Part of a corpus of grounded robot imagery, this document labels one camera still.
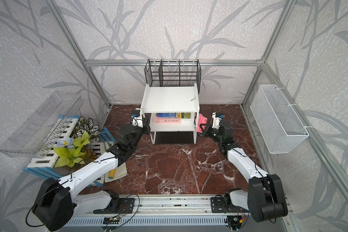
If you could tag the white two-tier bookshelf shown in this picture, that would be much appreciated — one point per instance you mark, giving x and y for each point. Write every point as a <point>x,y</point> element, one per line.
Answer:
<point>171,100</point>

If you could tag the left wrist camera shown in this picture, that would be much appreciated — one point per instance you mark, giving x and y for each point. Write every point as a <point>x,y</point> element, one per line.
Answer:
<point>137,117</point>

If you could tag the yellow item on beige cloth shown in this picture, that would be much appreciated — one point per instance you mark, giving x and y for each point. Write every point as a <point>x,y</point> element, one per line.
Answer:
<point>119,173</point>

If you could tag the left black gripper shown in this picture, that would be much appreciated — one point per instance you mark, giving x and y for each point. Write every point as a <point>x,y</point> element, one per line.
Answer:
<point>146,126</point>

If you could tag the white mesh wall basket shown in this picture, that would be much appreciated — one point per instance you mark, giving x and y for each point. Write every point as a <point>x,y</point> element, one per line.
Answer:
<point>280,127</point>

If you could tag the clear plastic wall tray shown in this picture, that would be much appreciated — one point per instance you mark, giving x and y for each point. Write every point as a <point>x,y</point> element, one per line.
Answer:
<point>38,134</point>

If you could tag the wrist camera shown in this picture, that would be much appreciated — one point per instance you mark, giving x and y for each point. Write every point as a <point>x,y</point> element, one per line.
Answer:
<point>137,117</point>
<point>217,118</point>

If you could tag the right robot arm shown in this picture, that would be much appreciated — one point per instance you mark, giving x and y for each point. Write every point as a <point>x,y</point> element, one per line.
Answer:
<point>249,179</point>

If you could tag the white blue picket crate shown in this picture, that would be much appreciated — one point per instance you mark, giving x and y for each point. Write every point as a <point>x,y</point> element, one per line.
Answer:
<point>45,167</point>

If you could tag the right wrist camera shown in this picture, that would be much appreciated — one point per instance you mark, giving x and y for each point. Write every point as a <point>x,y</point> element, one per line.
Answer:
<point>217,118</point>

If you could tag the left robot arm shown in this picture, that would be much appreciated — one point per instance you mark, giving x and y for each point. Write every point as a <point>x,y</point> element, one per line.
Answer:
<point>81,182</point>

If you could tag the striped leaf plant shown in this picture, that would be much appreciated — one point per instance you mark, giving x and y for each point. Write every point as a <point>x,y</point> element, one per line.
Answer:
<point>87,125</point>

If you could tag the green artificial plant with flower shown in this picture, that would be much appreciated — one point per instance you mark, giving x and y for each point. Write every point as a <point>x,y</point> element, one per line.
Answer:
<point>70,151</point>

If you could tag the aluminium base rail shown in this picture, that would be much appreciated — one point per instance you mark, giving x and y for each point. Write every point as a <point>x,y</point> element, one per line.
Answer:
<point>173,205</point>

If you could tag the pink fluffy cloth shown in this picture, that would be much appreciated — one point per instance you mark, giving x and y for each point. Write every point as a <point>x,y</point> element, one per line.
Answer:
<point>201,122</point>

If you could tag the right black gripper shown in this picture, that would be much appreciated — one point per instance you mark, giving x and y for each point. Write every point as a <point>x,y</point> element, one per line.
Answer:
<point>206,131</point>

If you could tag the black wire wall basket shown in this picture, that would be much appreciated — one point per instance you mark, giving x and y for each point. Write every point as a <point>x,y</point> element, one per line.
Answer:
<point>165,73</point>

